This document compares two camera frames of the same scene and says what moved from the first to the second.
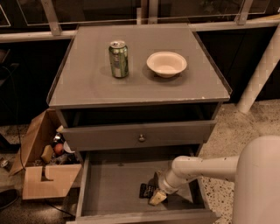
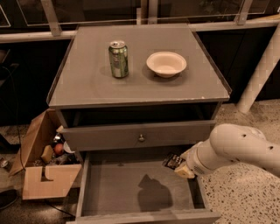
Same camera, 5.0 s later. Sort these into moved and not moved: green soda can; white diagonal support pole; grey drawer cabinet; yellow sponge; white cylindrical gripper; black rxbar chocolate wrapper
Moved: black rxbar chocolate wrapper; white cylindrical gripper
Not moved: grey drawer cabinet; white diagonal support pole; yellow sponge; green soda can
